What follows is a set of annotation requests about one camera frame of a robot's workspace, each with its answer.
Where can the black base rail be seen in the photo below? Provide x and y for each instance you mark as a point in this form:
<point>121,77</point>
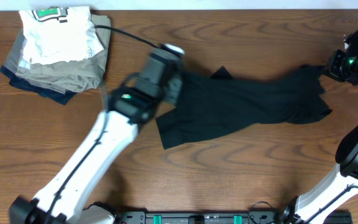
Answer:
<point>195,218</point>

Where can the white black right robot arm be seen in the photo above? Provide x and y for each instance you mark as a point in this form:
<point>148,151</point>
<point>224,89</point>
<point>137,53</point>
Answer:
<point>342,182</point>

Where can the beige folded garment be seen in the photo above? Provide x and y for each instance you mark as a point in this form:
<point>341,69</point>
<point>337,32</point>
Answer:
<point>75,76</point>

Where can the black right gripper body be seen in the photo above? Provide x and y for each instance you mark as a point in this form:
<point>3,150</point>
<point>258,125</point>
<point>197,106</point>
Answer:
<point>349,68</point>

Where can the navy folded garment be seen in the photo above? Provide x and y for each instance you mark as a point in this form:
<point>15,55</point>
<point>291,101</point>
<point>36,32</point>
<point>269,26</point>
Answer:
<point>22,84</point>

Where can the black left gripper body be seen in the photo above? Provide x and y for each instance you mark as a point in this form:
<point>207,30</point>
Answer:
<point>173,94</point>

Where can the black t-shirt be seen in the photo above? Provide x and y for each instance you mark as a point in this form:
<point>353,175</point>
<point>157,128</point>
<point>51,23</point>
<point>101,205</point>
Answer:
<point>211,107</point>

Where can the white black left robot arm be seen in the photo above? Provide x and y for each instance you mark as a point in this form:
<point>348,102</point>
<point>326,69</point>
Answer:
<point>126,108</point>

